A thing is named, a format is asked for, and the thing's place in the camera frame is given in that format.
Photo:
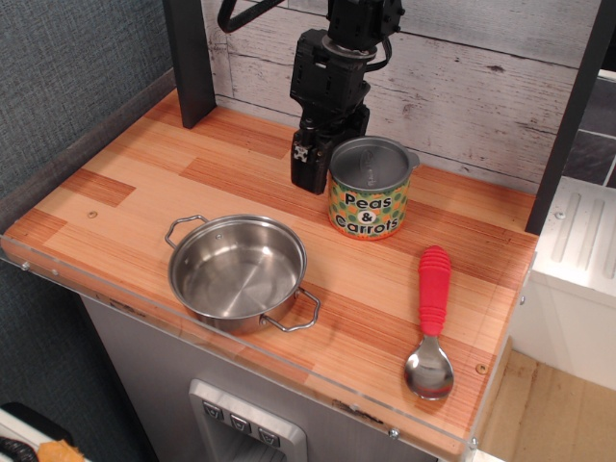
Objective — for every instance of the dark grey post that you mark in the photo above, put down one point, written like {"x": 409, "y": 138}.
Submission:
{"x": 191, "y": 61}
{"x": 590, "y": 65}

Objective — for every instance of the grey ice dispenser panel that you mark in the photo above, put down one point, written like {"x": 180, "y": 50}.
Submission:
{"x": 233, "y": 429}

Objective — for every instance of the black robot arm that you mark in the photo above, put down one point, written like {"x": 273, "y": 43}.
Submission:
{"x": 365, "y": 25}

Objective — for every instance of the orange object at corner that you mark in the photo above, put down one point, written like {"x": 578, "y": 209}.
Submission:
{"x": 59, "y": 451}

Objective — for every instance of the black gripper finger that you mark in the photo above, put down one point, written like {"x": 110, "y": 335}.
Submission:
{"x": 310, "y": 158}
{"x": 351, "y": 126}

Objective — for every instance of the stainless steel pot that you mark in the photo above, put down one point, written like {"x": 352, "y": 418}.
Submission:
{"x": 241, "y": 273}

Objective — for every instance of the red handled metal spoon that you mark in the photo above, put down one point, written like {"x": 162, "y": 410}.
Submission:
{"x": 428, "y": 371}

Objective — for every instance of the clear acrylic edge guard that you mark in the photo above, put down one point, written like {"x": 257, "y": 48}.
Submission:
{"x": 352, "y": 350}

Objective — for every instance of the white toy sink unit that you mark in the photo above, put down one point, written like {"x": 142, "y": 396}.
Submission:
{"x": 566, "y": 316}

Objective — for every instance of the peas and carrots toy can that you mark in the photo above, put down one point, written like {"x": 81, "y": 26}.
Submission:
{"x": 368, "y": 188}

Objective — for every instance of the dark grey left post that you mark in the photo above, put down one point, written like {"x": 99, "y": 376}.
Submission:
{"x": 191, "y": 61}

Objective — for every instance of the dark grey right post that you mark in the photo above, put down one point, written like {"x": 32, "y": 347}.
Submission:
{"x": 590, "y": 65}

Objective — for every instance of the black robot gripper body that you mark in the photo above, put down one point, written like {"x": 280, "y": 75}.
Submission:
{"x": 328, "y": 80}

